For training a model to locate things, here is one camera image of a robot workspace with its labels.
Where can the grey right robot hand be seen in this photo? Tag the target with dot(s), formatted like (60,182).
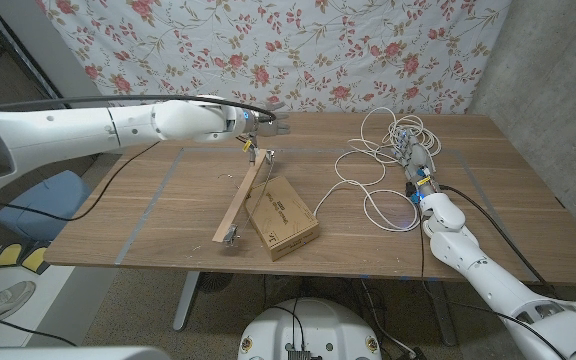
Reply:
(418,165)

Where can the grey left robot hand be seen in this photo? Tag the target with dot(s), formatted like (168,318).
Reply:
(268,125)

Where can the wooden slat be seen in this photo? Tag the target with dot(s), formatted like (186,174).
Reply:
(240,197)

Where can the brown cardboard box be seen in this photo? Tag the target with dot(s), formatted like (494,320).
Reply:
(280,220)

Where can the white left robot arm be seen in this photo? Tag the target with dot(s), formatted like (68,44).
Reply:
(68,132)

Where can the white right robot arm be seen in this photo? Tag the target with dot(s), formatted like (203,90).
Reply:
(493,280)

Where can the floral backdrop cloth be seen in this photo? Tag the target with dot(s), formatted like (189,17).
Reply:
(318,50)

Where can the white table leg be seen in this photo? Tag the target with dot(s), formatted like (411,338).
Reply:
(186,300)
(443,315)

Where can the dark round floor fan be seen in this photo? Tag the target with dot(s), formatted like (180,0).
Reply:
(215,282)

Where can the white robot torso base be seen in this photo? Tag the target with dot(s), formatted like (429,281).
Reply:
(313,325)

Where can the blue padded stool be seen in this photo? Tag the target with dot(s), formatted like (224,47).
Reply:
(43,205)

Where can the yellow black foot pedal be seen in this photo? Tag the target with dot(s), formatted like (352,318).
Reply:
(35,259)
(7,255)

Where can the grey sneaker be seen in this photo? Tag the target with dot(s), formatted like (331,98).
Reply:
(3,300)

